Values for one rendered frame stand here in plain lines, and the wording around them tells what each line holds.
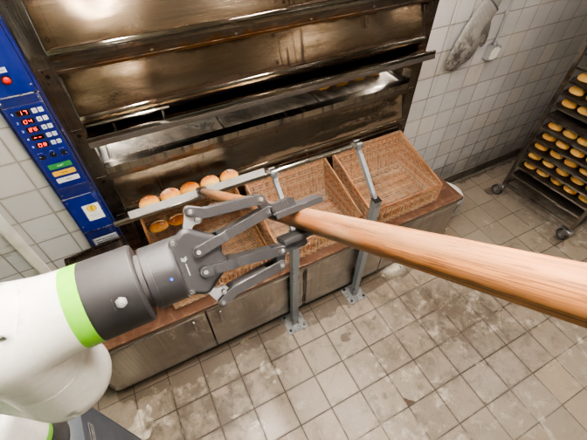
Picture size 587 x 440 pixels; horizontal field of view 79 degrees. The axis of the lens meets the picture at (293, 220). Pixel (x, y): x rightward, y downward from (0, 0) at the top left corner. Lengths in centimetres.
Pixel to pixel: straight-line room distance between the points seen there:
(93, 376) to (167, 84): 137
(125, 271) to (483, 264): 33
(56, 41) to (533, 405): 292
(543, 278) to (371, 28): 197
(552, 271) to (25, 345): 42
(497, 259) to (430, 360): 234
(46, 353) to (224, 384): 201
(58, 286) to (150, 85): 137
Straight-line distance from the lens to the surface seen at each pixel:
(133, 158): 190
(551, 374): 286
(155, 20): 163
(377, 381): 242
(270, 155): 211
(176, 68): 173
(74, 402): 54
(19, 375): 45
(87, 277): 42
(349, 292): 264
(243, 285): 46
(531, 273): 22
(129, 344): 204
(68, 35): 162
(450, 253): 25
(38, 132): 176
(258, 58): 182
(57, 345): 43
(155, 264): 41
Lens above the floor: 226
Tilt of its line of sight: 48 degrees down
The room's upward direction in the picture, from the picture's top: straight up
